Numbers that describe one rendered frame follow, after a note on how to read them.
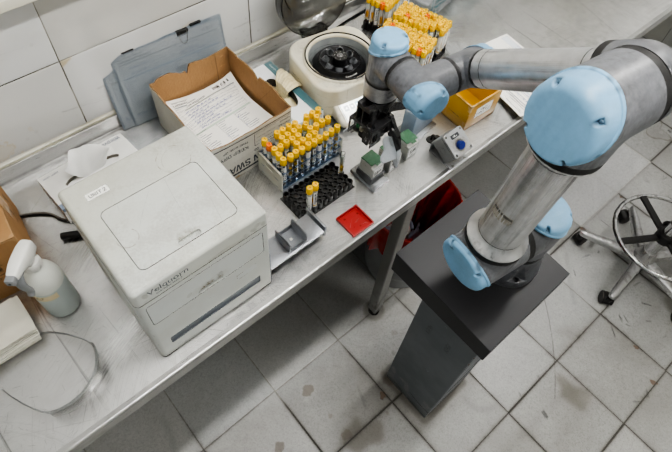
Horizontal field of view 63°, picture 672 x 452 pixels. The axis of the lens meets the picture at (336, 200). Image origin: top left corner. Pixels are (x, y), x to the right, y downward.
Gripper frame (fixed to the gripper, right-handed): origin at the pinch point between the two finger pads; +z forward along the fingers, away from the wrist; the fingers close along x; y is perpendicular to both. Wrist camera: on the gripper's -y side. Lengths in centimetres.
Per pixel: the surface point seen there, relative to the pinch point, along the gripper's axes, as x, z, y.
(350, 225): 7.2, 11.7, 14.5
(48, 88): -59, -8, 50
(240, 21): -55, -3, -3
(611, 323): 79, 99, -75
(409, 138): 1.3, 5.2, -13.0
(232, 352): -16, 99, 42
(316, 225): 3.2, 7.9, 22.5
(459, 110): 3.5, 6.1, -32.2
